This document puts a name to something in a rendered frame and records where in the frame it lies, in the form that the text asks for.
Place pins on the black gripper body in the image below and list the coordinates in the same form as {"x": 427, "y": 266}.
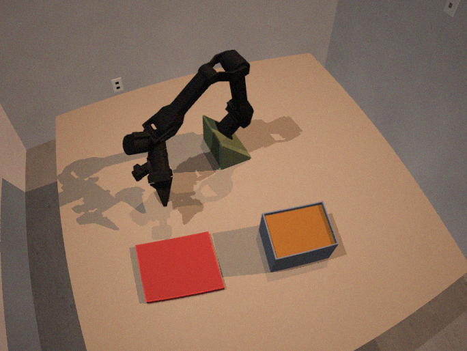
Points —
{"x": 159, "y": 161}

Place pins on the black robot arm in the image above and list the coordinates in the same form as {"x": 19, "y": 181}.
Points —
{"x": 169, "y": 119}

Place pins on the red lid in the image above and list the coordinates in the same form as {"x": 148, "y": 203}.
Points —
{"x": 178, "y": 268}

